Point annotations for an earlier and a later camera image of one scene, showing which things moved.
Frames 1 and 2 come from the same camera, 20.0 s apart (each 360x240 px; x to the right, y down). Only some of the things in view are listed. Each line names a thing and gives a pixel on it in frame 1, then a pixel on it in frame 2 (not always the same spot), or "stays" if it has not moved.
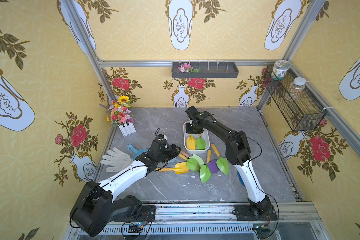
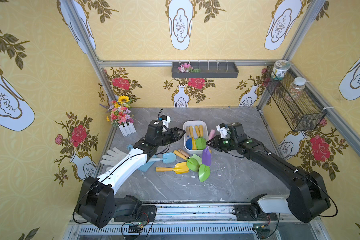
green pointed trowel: [205, 173] stays
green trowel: [222, 163] to [201, 142]
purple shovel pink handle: [213, 167] to [206, 156]
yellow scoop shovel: [180, 168] stays
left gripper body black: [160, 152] to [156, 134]
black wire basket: [289, 92] stays
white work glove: [118, 160] stays
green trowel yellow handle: [200, 142] stays
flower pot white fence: [120, 116] stays
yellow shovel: [191, 142] stays
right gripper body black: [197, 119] to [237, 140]
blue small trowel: [240, 178] to [189, 141]
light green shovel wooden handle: [196, 157] stays
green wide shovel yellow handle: [193, 165] stays
